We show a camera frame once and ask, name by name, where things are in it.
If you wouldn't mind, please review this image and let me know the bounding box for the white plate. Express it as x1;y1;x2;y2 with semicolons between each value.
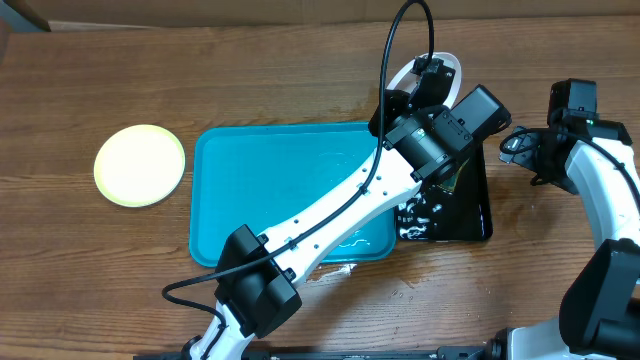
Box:
386;52;462;108

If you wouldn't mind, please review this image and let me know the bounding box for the green and yellow sponge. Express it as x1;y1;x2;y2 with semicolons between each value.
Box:
437;164;466;193

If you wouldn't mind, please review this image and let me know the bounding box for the yellow plate with sauce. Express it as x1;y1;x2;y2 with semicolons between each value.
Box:
93;124;186;208

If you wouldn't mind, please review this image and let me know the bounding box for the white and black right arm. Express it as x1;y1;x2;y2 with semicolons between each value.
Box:
496;121;639;359

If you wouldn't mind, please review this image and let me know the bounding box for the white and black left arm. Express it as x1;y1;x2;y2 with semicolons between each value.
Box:
182;52;476;359

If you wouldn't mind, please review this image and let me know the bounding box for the black tray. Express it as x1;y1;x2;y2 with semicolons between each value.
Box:
386;114;492;242

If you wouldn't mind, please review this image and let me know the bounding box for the teal plastic tray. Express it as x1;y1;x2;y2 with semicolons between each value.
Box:
189;122;376;267

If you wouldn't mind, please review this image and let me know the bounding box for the black mounting rail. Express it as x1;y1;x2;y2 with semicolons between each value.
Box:
132;345;579;360

